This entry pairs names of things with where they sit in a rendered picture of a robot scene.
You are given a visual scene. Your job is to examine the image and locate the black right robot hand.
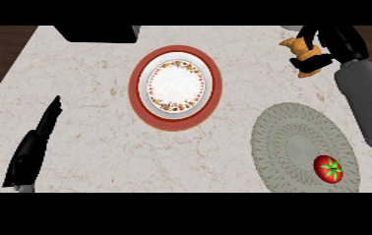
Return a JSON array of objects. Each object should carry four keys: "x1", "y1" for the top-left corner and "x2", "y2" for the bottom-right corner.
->
[{"x1": 288, "y1": 25, "x2": 371, "y2": 73}]

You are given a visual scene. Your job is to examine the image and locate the grey woven round placemat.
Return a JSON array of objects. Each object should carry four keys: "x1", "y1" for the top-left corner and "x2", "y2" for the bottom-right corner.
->
[{"x1": 248, "y1": 101, "x2": 362, "y2": 194}]

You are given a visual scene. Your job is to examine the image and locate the red tomato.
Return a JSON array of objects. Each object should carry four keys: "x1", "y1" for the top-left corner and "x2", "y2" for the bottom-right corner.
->
[{"x1": 313, "y1": 154, "x2": 344, "y2": 184}]

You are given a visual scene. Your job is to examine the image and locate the red-rimmed floral plate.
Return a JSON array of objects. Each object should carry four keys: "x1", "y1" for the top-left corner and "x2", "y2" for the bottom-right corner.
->
[{"x1": 127, "y1": 44, "x2": 226, "y2": 133}]

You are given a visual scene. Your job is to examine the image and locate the golden brown croissant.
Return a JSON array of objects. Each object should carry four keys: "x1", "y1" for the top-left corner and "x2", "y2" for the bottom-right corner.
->
[{"x1": 278, "y1": 36, "x2": 326, "y2": 79}]

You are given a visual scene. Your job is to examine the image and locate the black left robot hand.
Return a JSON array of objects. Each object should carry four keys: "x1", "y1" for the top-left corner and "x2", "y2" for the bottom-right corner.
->
[{"x1": 2, "y1": 94, "x2": 64, "y2": 189}]

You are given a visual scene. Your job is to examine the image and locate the black appliance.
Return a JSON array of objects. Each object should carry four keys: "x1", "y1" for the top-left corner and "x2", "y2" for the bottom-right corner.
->
[{"x1": 52, "y1": 25, "x2": 142, "y2": 44}]

